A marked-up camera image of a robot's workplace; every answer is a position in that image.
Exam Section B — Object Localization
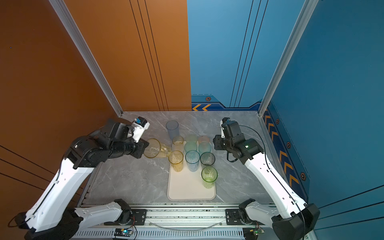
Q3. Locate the teal glass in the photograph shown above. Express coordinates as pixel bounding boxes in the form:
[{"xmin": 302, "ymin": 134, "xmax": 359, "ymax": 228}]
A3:
[
  {"xmin": 184, "ymin": 141, "xmax": 198, "ymax": 153},
  {"xmin": 198, "ymin": 142, "xmax": 212, "ymax": 155}
]

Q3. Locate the small pink glass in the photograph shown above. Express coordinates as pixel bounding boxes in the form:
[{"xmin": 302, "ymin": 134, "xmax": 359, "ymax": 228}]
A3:
[{"xmin": 198, "ymin": 136, "xmax": 210, "ymax": 144}]

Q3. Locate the tall dark grey glass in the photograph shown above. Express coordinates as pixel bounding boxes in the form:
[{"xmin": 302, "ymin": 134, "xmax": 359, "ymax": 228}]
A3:
[{"xmin": 200, "ymin": 152, "xmax": 216, "ymax": 168}]

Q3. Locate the tall yellow glass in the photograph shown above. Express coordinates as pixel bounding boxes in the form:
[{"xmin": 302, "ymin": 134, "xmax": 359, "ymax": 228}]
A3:
[
  {"xmin": 144, "ymin": 139, "xmax": 172, "ymax": 159},
  {"xmin": 168, "ymin": 151, "xmax": 184, "ymax": 172}
]

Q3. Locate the small green glass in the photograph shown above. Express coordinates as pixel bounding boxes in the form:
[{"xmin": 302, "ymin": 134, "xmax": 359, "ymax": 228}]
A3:
[{"xmin": 186, "ymin": 135, "xmax": 198, "ymax": 143}]

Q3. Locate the tall green glass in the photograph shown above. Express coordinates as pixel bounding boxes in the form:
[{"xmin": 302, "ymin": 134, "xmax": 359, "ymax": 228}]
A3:
[{"xmin": 201, "ymin": 166, "xmax": 218, "ymax": 189}]

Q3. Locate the teal glass front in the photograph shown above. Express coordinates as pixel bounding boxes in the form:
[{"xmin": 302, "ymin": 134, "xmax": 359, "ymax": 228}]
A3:
[{"xmin": 184, "ymin": 141, "xmax": 198, "ymax": 153}]

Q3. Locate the tall blue glass front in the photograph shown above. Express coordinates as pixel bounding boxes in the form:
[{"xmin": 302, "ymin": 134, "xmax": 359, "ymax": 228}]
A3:
[{"xmin": 185, "ymin": 150, "xmax": 200, "ymax": 172}]

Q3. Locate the tall blue glass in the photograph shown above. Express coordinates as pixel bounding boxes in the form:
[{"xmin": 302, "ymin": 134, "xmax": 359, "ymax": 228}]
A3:
[
  {"xmin": 166, "ymin": 120, "xmax": 180, "ymax": 141},
  {"xmin": 185, "ymin": 150, "xmax": 200, "ymax": 172}
]

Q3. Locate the small yellow glass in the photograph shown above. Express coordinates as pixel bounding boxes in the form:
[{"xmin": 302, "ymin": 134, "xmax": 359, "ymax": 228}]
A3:
[{"xmin": 172, "ymin": 136, "xmax": 184, "ymax": 146}]

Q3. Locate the tall yellow glass front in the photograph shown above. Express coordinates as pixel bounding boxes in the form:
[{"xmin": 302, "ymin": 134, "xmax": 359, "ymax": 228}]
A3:
[{"xmin": 168, "ymin": 151, "xmax": 184, "ymax": 172}]

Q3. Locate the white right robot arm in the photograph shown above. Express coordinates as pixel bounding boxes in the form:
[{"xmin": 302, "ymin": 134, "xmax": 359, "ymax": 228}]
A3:
[{"xmin": 213, "ymin": 118, "xmax": 320, "ymax": 240}]

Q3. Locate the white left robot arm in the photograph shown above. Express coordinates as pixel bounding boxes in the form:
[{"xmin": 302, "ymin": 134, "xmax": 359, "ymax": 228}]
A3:
[{"xmin": 15, "ymin": 117, "xmax": 150, "ymax": 240}]

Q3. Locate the cream plastic tray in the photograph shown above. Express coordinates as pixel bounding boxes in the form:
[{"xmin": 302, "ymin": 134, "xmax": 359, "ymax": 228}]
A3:
[{"xmin": 167, "ymin": 152, "xmax": 217, "ymax": 201}]

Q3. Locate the left circuit board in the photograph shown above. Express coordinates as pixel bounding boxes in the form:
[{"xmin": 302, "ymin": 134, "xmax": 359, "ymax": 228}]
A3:
[{"xmin": 114, "ymin": 228, "xmax": 136, "ymax": 239}]

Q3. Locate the circuit board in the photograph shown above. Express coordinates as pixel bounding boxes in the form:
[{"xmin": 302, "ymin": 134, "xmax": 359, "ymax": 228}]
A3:
[
  {"xmin": 243, "ymin": 228, "xmax": 265, "ymax": 240},
  {"xmin": 114, "ymin": 228, "xmax": 136, "ymax": 239}
]

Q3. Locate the right circuit board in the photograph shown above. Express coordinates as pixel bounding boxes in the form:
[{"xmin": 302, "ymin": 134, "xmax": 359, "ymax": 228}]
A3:
[{"xmin": 243, "ymin": 228, "xmax": 265, "ymax": 240}]

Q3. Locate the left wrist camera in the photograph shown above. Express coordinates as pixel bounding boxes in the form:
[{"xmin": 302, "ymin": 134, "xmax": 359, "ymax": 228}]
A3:
[{"xmin": 131, "ymin": 117, "xmax": 150, "ymax": 143}]

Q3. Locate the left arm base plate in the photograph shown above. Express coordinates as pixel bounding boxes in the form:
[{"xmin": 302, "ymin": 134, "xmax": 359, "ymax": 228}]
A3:
[{"xmin": 104, "ymin": 209, "xmax": 147, "ymax": 226}]

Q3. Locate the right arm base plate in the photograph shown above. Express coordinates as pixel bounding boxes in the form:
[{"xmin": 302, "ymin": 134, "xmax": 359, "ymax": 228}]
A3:
[{"xmin": 225, "ymin": 209, "xmax": 260, "ymax": 226}]

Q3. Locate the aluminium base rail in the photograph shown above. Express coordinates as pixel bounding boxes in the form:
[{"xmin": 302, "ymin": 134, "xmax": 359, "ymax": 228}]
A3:
[{"xmin": 53, "ymin": 203, "xmax": 318, "ymax": 240}]

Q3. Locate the aluminium corner post left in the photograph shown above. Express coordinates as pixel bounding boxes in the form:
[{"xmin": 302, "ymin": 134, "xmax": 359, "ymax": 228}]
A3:
[{"xmin": 49, "ymin": 0, "xmax": 124, "ymax": 117}]

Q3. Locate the aluminium corner post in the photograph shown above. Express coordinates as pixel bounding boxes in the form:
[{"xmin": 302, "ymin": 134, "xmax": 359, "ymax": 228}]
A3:
[
  {"xmin": 49, "ymin": 0, "xmax": 124, "ymax": 117},
  {"xmin": 258, "ymin": 0, "xmax": 319, "ymax": 117}
]

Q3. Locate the aluminium corner post right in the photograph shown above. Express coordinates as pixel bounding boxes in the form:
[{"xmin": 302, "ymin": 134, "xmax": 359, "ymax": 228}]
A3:
[{"xmin": 258, "ymin": 0, "xmax": 319, "ymax": 117}]

